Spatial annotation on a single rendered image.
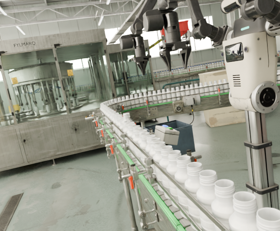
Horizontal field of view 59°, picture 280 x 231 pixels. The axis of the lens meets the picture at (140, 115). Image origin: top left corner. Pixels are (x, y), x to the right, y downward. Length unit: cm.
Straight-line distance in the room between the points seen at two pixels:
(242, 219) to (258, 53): 94
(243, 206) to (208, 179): 12
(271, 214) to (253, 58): 93
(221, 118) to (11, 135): 419
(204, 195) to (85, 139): 435
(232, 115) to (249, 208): 530
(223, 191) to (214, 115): 515
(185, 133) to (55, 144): 331
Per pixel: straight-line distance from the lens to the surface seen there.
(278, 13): 120
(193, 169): 61
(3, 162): 508
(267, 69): 134
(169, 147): 79
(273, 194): 158
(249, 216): 48
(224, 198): 52
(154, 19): 92
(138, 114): 314
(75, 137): 483
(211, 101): 323
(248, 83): 131
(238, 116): 579
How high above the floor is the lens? 140
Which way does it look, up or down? 9 degrees down
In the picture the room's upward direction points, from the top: 10 degrees counter-clockwise
